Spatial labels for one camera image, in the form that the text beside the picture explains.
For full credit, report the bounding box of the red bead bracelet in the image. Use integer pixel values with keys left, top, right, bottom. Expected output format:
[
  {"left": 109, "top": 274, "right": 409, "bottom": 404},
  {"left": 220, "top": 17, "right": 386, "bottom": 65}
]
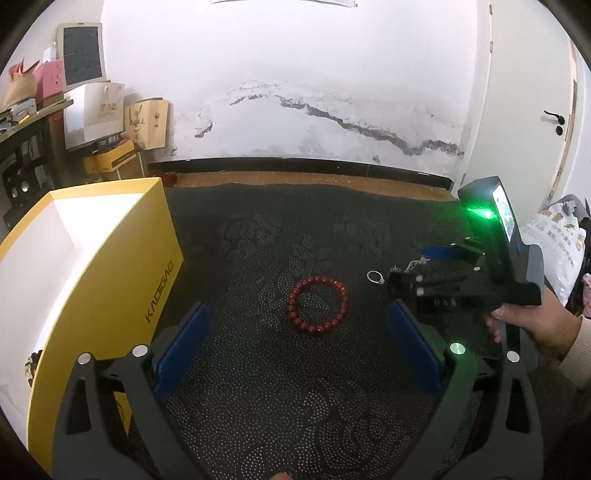
[{"left": 286, "top": 274, "right": 350, "bottom": 335}]

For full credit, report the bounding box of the beige sleeve forearm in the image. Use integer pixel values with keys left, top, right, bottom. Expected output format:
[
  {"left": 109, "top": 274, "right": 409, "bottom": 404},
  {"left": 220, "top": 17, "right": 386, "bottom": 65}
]
[{"left": 559, "top": 316, "right": 591, "bottom": 390}]

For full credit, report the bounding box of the person right hand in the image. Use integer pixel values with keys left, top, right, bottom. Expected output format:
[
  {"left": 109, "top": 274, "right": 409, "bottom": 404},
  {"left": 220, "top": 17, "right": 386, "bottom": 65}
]
[{"left": 484, "top": 287, "right": 582, "bottom": 360}]

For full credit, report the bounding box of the white plastic bag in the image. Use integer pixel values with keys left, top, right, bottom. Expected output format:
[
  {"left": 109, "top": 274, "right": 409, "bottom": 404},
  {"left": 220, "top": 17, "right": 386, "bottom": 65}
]
[{"left": 520, "top": 194, "right": 590, "bottom": 306}]

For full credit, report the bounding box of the yellow cardboard box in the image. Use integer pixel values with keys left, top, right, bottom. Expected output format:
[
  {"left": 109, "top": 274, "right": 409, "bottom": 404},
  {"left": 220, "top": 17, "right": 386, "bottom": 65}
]
[{"left": 1, "top": 177, "right": 183, "bottom": 471}]

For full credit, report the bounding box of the black floral table cloth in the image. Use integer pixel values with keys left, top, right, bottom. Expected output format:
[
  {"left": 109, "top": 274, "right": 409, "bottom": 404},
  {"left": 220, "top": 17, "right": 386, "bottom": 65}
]
[{"left": 124, "top": 181, "right": 565, "bottom": 480}]

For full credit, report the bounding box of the small yellow box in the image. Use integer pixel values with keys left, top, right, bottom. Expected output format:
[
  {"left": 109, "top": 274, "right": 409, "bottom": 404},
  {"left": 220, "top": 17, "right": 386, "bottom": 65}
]
[{"left": 83, "top": 140, "right": 135, "bottom": 174}]

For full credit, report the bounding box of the black desk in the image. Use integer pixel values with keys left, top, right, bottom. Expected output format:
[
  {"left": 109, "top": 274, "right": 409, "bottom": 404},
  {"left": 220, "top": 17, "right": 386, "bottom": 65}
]
[{"left": 1, "top": 99, "right": 74, "bottom": 189}]

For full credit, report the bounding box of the tan paper gift bag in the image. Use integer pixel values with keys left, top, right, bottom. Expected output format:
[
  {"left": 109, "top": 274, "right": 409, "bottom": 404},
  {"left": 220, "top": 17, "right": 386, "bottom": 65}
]
[{"left": 124, "top": 98, "right": 169, "bottom": 150}]

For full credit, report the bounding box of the white paper gift bag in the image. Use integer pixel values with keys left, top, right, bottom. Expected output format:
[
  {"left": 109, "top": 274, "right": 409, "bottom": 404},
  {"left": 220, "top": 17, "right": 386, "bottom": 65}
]
[{"left": 64, "top": 82, "right": 125, "bottom": 150}]

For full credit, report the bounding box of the pink box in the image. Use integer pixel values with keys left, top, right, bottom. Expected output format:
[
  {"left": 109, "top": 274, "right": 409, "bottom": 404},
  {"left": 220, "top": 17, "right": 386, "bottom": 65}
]
[{"left": 33, "top": 59, "right": 63, "bottom": 102}]

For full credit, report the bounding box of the tan woven basket bag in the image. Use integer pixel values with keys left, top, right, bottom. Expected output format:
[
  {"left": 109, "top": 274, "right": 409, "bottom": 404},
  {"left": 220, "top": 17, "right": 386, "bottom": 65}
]
[{"left": 3, "top": 60, "right": 39, "bottom": 109}]

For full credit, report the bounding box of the framed dark board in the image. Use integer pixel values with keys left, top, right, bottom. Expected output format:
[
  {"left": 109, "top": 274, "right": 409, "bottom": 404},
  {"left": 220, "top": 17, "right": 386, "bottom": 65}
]
[{"left": 56, "top": 22, "right": 107, "bottom": 92}]

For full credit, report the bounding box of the door handle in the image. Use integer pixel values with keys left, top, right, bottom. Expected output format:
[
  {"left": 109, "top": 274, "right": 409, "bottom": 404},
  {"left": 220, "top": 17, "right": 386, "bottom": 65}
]
[{"left": 544, "top": 110, "right": 566, "bottom": 136}]

